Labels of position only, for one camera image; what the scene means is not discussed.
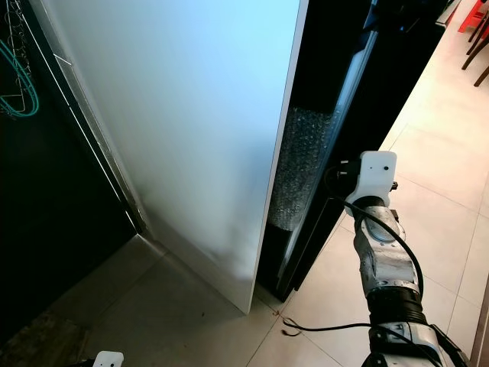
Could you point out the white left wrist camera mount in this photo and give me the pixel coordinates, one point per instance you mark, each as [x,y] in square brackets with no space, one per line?
[110,359]

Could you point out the white fridge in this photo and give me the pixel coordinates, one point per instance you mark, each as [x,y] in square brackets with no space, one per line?
[183,138]

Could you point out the red plastic stool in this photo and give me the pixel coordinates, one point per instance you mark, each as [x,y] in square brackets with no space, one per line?
[475,14]

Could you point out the black fridge door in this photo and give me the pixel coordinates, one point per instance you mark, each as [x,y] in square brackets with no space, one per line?
[390,76]

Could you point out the dark textured floor mat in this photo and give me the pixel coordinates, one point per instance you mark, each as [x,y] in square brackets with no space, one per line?
[38,344]

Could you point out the dark wooden dining chair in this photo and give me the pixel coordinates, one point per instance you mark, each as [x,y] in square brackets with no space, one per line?
[480,57]

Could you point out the clear bubble wrap sheet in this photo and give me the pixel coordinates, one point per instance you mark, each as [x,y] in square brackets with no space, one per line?
[302,172]

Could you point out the metal clip drying rack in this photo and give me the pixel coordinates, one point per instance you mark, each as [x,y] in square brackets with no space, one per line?
[17,23]

